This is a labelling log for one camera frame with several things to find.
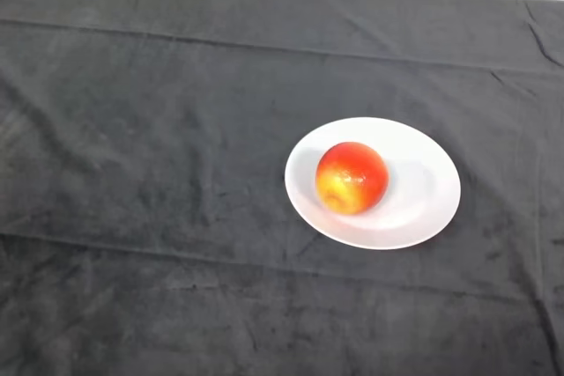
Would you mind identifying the white round plate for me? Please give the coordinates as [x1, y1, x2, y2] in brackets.
[284, 116, 463, 251]

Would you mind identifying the black table cloth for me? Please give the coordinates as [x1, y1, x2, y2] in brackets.
[0, 0, 564, 376]

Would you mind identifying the red yellow apple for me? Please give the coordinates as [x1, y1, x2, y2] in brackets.
[315, 141, 390, 216]

